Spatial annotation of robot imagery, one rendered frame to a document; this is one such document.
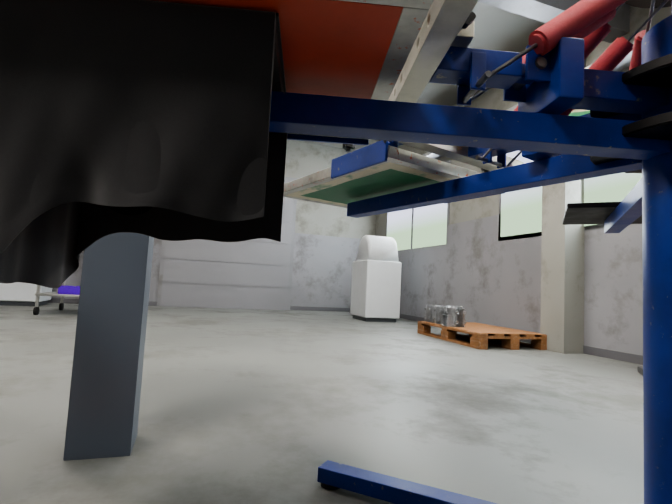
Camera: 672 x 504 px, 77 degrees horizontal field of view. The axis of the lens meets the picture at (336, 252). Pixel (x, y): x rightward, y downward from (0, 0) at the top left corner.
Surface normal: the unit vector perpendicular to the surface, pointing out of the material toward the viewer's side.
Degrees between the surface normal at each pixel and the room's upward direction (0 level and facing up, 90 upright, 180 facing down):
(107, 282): 90
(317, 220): 90
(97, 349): 90
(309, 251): 90
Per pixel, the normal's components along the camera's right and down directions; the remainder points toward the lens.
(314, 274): 0.33, -0.06
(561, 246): -0.95, -0.07
